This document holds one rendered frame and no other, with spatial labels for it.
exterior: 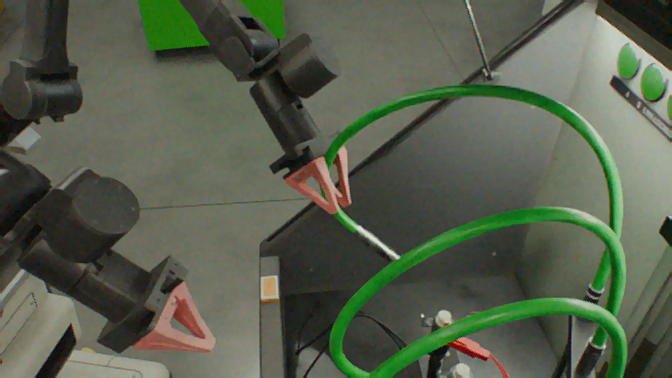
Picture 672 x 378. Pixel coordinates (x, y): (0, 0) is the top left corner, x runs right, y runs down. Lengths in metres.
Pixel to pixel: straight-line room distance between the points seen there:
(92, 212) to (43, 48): 0.58
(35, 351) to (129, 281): 0.71
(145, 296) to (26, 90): 0.57
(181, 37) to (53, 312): 2.96
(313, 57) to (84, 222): 0.35
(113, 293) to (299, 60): 0.36
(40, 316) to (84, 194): 0.81
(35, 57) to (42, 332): 0.55
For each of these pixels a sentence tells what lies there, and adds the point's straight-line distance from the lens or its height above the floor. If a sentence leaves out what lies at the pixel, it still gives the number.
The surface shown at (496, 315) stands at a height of 1.34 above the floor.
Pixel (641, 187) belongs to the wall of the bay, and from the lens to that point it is 0.84.
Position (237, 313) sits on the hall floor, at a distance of 2.20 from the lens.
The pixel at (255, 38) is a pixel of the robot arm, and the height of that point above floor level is 1.41.
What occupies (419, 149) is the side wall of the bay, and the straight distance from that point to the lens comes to 0.94.
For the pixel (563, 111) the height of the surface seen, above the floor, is 1.41.
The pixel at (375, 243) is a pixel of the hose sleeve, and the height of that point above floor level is 1.16.
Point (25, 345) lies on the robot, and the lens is 1.26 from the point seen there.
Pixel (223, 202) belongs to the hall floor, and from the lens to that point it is 2.68.
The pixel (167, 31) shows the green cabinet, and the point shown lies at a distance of 4.02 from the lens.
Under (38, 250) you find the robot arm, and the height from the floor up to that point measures 1.36.
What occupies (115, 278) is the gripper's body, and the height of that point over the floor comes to 1.32.
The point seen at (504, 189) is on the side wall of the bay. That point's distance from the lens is 1.06.
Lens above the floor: 1.71
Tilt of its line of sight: 39 degrees down
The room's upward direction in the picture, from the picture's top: straight up
